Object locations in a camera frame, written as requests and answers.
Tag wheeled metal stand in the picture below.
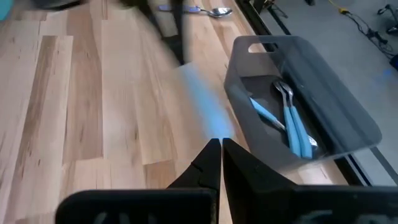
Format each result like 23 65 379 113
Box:
376 2 398 35

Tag grey plastic bin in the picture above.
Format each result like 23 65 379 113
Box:
223 34 383 172

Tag black floor cables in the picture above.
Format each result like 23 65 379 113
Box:
343 9 397 58

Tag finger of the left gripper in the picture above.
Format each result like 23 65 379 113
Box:
136 0 184 65
172 0 187 65

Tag yellow cable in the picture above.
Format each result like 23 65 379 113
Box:
328 0 349 16

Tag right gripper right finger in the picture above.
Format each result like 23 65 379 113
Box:
222 138 398 224

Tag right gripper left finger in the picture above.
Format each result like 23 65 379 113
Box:
55 138 223 224

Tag lavender handled spoon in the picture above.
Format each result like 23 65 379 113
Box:
157 4 233 19

